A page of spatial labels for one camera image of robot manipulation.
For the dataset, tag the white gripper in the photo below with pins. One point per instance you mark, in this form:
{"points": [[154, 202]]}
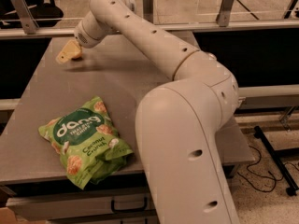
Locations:
{"points": [[83, 35]]}

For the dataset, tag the orange fruit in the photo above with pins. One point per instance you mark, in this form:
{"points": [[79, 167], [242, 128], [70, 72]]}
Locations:
{"points": [[76, 55]]}

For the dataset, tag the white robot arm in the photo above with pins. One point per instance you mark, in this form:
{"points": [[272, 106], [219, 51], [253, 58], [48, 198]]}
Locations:
{"points": [[176, 123]]}

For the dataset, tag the green rice chip bag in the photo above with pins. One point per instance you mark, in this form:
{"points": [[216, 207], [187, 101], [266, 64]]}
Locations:
{"points": [[88, 144]]}

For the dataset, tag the black office chair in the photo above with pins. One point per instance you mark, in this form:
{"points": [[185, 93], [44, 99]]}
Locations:
{"points": [[45, 12]]}

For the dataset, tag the black stand base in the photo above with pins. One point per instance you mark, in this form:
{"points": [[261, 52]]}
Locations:
{"points": [[293, 188]]}

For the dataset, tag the left metal railing bracket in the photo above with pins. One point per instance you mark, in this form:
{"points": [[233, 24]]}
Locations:
{"points": [[28, 23]]}

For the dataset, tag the metal railing bracket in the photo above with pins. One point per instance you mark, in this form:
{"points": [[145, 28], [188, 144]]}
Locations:
{"points": [[148, 10], [223, 17], [28, 23]]}

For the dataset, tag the middle metal railing bracket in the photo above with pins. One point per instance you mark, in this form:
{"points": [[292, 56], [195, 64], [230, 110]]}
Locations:
{"points": [[148, 10]]}

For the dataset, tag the right metal railing bracket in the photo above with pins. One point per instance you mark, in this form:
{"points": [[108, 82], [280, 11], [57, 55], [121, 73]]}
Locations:
{"points": [[223, 17]]}

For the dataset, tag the grey drawer with black handle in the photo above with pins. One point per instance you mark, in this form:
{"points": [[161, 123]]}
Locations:
{"points": [[82, 204]]}

